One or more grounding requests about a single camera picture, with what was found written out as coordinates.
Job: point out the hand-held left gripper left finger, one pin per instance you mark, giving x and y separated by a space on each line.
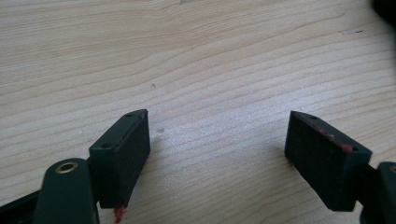
120 161

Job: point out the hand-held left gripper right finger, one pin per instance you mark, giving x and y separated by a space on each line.
320 161

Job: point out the dark blurred object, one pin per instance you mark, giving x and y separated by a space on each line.
385 11

